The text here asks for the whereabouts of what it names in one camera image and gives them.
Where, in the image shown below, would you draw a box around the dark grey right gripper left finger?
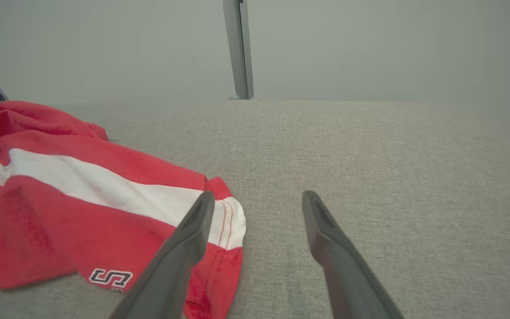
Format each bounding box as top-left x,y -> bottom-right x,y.
109,191 -> 216,319

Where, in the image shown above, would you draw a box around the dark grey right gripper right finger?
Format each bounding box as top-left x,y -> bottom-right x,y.
302,191 -> 405,319

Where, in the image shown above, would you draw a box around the red shorts with white stripe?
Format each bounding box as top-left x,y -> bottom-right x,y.
0,101 -> 247,319

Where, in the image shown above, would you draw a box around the grey fabric sofa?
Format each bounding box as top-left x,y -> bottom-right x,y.
0,100 -> 510,319

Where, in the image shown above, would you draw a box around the grey metal post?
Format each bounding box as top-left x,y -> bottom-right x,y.
223,0 -> 255,101

